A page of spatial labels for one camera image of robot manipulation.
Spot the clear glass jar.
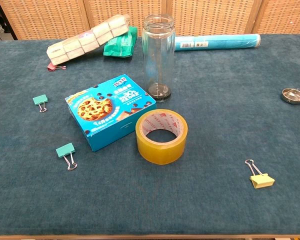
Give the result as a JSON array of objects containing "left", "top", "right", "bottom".
[{"left": 141, "top": 13, "right": 177, "bottom": 102}]

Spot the yellow packing tape roll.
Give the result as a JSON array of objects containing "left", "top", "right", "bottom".
[{"left": 135, "top": 108, "right": 189, "bottom": 166}]

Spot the blue cookie box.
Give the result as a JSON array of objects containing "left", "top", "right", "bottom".
[{"left": 64, "top": 73, "right": 157, "bottom": 153}]

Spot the teal table mat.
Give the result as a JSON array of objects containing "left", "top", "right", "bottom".
[{"left": 0, "top": 33, "right": 300, "bottom": 237}]

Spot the green snack packet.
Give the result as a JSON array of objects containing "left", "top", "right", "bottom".
[{"left": 102, "top": 25, "right": 139, "bottom": 59}]

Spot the large teal binder clip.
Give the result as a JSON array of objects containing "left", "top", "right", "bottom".
[{"left": 55, "top": 142, "right": 79, "bottom": 172}]

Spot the white tissue pack bundle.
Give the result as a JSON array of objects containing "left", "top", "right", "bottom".
[{"left": 46, "top": 13, "right": 131, "bottom": 67}]

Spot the blue plastic wrap roll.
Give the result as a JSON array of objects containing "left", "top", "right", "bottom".
[{"left": 173, "top": 33, "right": 262, "bottom": 52}]

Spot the small teal binder clip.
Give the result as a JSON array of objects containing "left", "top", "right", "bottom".
[{"left": 32, "top": 94, "right": 49, "bottom": 114}]

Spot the pink binder clip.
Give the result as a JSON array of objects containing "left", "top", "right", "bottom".
[{"left": 46, "top": 61, "right": 67, "bottom": 73}]

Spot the wicker folding screen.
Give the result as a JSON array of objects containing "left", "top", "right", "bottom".
[{"left": 0, "top": 0, "right": 300, "bottom": 41}]

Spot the yellow binder clip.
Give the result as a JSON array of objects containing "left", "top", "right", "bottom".
[{"left": 244, "top": 158, "right": 276, "bottom": 190}]

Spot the black stand leg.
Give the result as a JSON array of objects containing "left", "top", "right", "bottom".
[{"left": 0, "top": 0, "right": 19, "bottom": 41}]

